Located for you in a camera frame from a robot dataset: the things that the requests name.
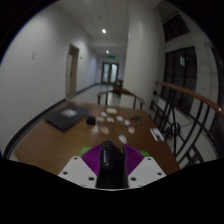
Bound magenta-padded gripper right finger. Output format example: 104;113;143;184
120;143;167;188

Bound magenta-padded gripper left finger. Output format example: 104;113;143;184
58;143;105;188

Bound black computer mouse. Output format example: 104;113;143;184
95;140;130;190

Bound green mouse pad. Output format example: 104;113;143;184
79;145;150;158

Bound white printed booklet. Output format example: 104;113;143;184
149;127;165;142

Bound small white card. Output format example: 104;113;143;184
118;134;128;145

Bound small black box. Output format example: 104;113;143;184
85;115;98;126

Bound dark grey closed laptop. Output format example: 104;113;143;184
44;104;94;132

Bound white rectangular card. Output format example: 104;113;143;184
105;107;118;115

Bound wooden armchair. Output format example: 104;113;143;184
96;87;146;110

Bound wood-topped black metal railing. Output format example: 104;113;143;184
148;80;224;168

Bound tall dark window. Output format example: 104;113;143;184
163;46;198;116

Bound pale side door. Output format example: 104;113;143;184
65;43;81;99

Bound glazed double door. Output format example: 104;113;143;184
101;61;120;85

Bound small dark transom window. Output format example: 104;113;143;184
162;13;191;43

